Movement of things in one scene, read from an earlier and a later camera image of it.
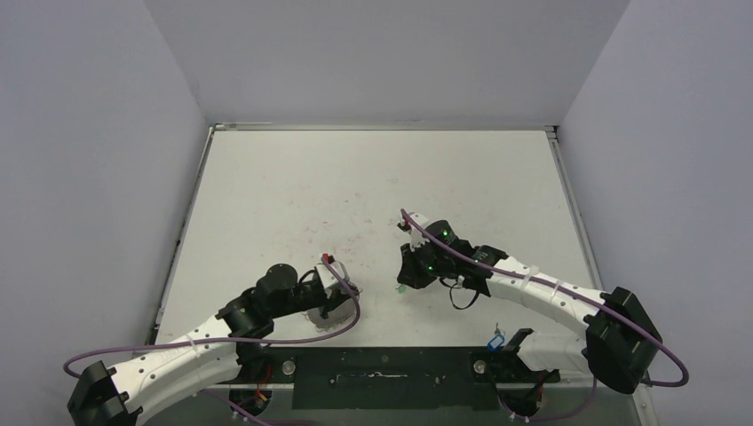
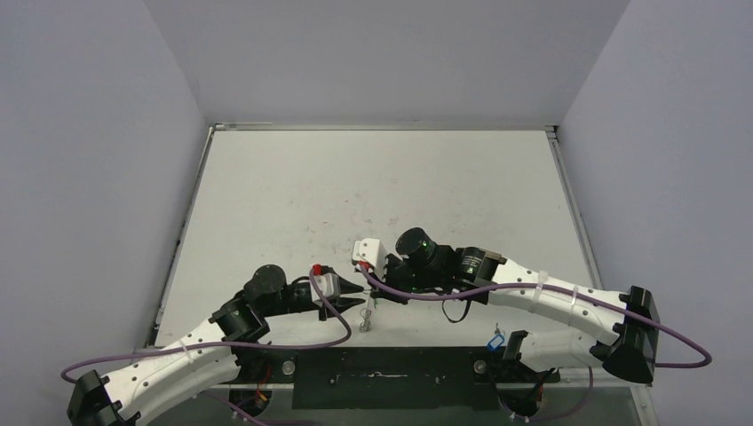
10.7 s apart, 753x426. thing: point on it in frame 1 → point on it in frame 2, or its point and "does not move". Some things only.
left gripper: (328, 303) does not move
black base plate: (387, 365) does not move
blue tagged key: (496, 341) does not move
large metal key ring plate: (336, 316) → (365, 314)
